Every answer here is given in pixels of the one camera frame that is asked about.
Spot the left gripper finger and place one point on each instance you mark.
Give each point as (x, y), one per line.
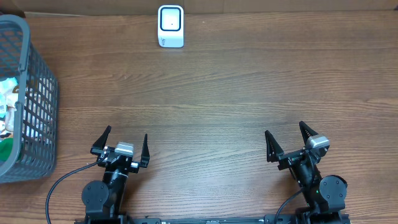
(145, 155)
(100, 143)

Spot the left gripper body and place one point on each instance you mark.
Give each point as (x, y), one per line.
(134, 167)

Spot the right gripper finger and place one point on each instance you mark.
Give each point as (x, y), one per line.
(306, 131)
(274, 151)

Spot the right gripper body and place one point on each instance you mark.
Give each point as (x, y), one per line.
(301, 172)

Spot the green lid jar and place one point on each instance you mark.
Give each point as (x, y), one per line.
(6, 146)

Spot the beige brown snack bag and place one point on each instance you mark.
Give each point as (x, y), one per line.
(9, 99)

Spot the mint green wipes pack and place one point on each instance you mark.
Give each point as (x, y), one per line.
(8, 84)

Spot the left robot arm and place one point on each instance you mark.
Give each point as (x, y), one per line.
(103, 198)

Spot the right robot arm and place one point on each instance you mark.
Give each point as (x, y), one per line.
(324, 196)

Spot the white barcode scanner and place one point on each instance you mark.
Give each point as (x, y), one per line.
(170, 28)

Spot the grey plastic mesh basket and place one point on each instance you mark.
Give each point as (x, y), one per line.
(34, 149)

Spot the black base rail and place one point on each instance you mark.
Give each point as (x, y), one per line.
(267, 219)

